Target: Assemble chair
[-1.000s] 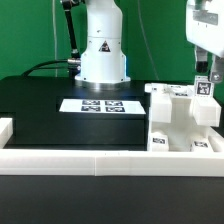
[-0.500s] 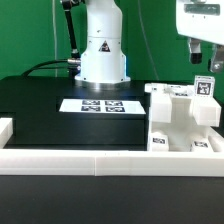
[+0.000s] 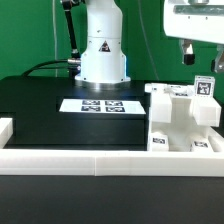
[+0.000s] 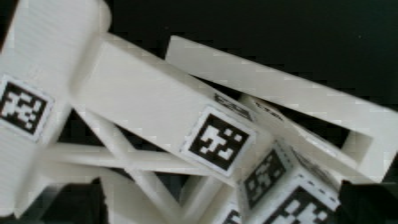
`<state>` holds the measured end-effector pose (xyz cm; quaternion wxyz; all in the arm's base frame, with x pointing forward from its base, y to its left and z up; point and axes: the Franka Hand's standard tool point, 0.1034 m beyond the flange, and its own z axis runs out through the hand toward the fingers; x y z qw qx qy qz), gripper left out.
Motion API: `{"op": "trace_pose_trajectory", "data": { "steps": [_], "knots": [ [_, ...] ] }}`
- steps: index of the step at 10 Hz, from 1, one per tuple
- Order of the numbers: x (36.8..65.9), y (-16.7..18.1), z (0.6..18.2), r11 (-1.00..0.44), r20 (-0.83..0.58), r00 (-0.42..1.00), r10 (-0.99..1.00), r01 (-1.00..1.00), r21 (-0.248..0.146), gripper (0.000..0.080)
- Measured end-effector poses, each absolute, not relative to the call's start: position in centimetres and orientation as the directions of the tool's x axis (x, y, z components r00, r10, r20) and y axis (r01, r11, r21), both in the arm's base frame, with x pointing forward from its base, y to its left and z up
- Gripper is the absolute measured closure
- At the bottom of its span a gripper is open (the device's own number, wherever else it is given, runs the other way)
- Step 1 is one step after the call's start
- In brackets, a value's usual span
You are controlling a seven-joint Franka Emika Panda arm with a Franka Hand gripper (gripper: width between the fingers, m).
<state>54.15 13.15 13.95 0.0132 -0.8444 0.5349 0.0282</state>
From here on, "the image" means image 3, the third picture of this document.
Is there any white chair seat part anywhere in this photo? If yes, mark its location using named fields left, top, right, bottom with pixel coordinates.
left=147, top=108, right=208, bottom=152

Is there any black cable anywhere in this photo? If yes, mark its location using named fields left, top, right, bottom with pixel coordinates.
left=21, top=59, right=81, bottom=78

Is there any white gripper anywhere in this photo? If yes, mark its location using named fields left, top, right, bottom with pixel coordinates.
left=163, top=0, right=224, bottom=73

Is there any white short tagged block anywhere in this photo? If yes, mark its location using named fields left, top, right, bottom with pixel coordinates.
left=149, top=132, right=169, bottom=152

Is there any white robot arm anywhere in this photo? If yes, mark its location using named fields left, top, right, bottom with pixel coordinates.
left=75, top=0, right=224, bottom=89

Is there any white tagged flat board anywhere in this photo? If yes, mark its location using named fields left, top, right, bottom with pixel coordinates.
left=59, top=99, right=145, bottom=115

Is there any white fence frame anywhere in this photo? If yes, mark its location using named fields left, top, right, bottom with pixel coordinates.
left=0, top=118, right=224, bottom=177

